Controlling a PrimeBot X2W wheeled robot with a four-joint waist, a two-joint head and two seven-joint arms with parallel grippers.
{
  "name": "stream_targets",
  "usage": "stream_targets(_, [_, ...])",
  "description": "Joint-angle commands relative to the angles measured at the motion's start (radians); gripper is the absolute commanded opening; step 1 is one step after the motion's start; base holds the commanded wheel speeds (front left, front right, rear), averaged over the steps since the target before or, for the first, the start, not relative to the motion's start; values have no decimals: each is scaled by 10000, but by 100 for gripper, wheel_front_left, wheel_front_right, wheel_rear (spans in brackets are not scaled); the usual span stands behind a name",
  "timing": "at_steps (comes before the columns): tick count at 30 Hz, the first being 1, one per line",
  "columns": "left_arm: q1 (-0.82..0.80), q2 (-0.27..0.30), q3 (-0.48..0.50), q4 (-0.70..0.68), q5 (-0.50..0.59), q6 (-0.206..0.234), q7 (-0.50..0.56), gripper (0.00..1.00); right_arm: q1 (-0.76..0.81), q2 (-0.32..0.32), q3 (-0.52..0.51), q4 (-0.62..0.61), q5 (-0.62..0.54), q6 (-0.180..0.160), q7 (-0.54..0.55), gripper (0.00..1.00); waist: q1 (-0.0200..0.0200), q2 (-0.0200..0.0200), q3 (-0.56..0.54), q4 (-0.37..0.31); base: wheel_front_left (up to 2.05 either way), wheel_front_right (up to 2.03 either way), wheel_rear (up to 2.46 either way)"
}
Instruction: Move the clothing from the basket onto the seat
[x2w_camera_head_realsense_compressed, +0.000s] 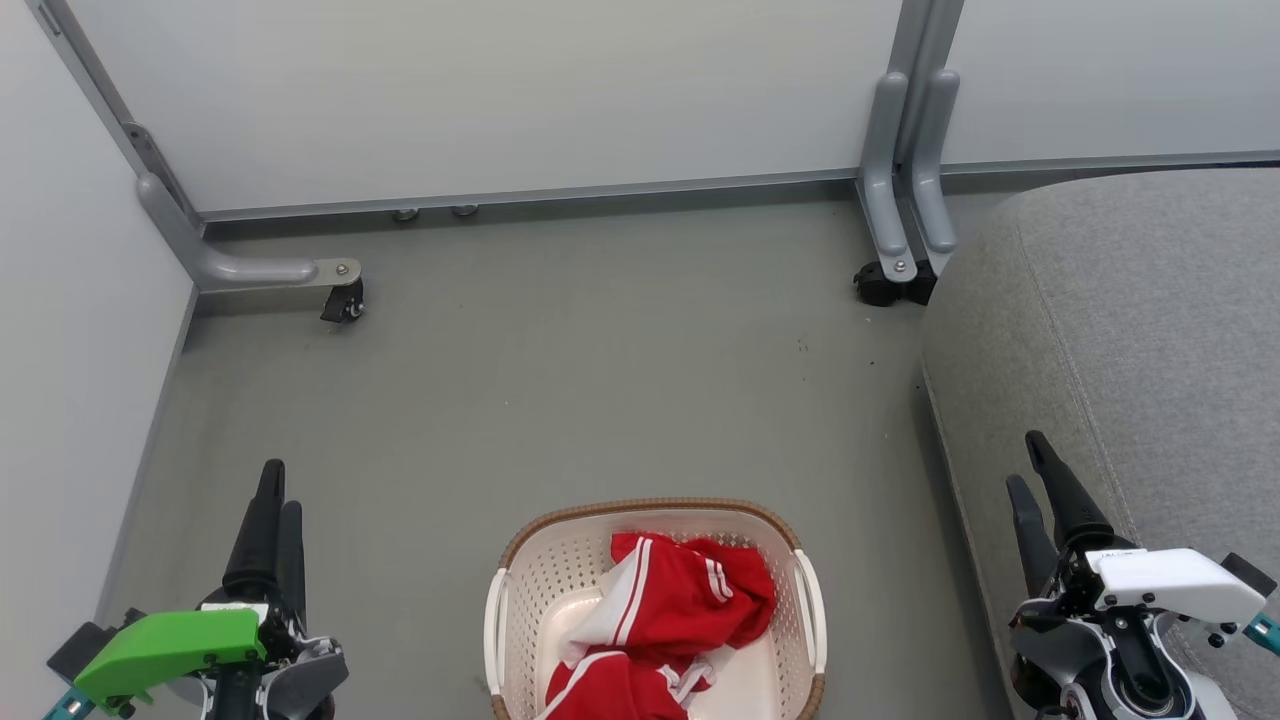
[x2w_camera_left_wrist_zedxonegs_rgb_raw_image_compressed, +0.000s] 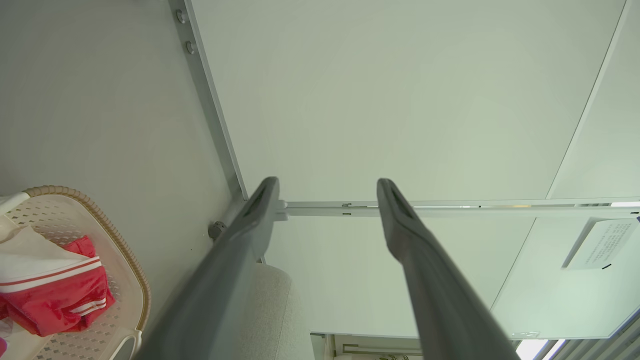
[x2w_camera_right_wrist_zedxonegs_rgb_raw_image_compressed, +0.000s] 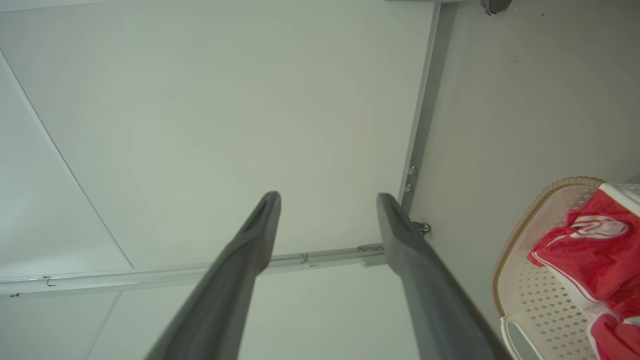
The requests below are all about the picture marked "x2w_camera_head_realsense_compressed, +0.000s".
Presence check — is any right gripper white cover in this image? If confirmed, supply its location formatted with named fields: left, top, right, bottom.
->
left=1005, top=430, right=1267, bottom=627

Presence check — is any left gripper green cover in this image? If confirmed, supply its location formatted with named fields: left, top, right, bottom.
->
left=75, top=459, right=308, bottom=717

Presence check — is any red and white garment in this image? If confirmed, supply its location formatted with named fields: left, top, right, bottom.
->
left=535, top=532, right=779, bottom=720

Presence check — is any grey fabric sofa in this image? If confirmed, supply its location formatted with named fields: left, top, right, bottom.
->
left=919, top=168, right=1280, bottom=720

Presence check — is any cream perforated laundry basket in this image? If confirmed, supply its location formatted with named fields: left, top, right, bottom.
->
left=483, top=497, right=829, bottom=720

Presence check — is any grey partition foot long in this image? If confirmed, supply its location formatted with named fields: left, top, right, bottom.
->
left=136, top=172, right=363, bottom=293

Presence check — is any grey partition foot bracket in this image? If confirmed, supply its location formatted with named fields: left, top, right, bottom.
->
left=910, top=68, right=962, bottom=254
left=858, top=71, right=917, bottom=285

